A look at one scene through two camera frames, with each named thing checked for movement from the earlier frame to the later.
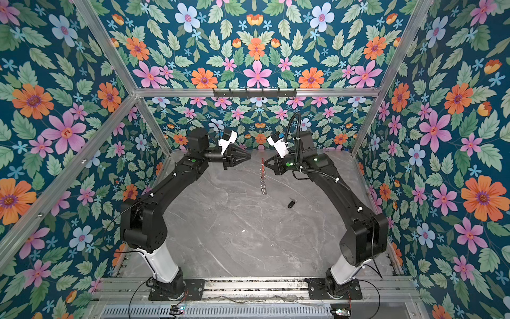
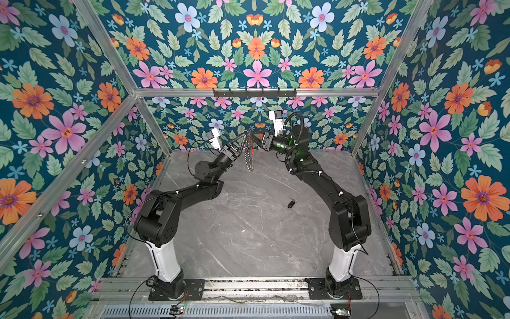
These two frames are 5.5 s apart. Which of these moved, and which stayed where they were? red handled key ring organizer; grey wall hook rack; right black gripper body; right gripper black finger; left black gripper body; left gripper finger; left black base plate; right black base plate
Moved: right gripper black finger; red handled key ring organizer; left gripper finger; right black gripper body
Stayed: right black base plate; left black gripper body; grey wall hook rack; left black base plate
